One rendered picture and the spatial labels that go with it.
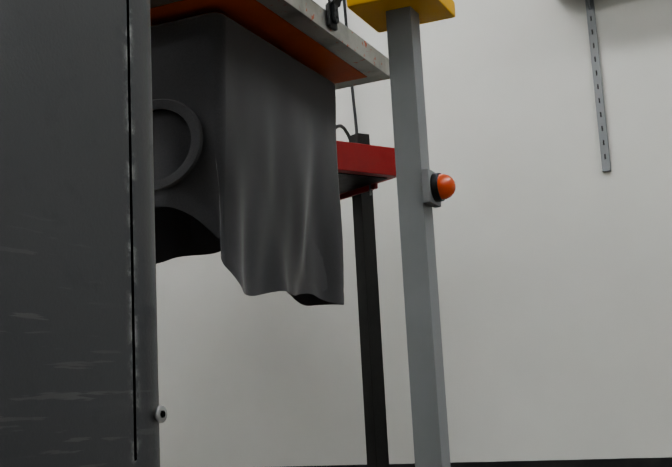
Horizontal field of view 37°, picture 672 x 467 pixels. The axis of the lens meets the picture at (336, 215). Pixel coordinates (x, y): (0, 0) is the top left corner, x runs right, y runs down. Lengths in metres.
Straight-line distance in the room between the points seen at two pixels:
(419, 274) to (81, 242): 0.97
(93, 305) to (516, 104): 3.27
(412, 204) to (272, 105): 0.35
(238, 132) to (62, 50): 1.06
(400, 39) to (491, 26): 2.32
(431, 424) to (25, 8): 1.03
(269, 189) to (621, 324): 2.09
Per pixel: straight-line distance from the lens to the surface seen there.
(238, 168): 1.57
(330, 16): 1.74
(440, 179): 1.46
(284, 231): 1.68
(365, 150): 3.06
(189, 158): 1.55
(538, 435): 3.60
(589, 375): 3.56
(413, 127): 1.49
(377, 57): 1.94
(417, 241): 1.46
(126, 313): 0.54
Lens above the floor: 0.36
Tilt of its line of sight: 10 degrees up
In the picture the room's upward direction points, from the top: 3 degrees counter-clockwise
